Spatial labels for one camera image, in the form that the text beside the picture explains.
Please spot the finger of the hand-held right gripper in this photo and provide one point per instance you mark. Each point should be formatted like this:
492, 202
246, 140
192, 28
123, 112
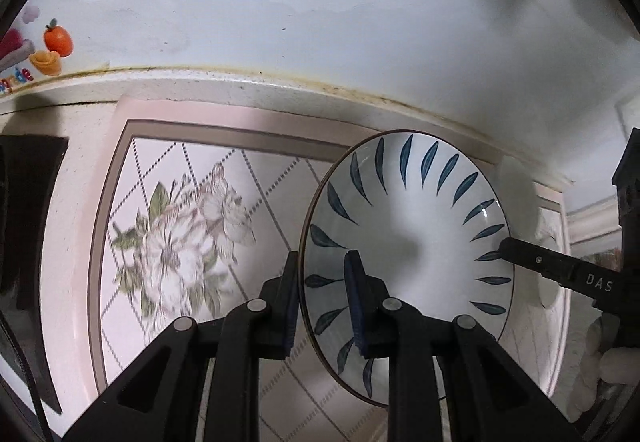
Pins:
550, 264

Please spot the white plate blue leaf pattern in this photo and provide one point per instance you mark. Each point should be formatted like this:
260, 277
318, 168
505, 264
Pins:
425, 217

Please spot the floral printed tablecloth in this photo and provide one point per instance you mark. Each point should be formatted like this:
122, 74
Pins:
200, 162

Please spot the colourful fruit wall sticker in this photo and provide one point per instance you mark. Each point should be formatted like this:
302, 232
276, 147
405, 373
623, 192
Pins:
57, 40

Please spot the black induction cooktop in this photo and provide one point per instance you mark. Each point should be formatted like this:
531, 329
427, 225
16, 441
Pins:
30, 232

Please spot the person's right hand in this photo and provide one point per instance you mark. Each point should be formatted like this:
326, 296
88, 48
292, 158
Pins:
612, 362

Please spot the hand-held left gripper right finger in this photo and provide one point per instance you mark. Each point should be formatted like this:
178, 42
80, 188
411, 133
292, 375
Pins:
356, 302

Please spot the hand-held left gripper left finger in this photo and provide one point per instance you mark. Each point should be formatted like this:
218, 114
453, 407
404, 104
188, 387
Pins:
289, 307

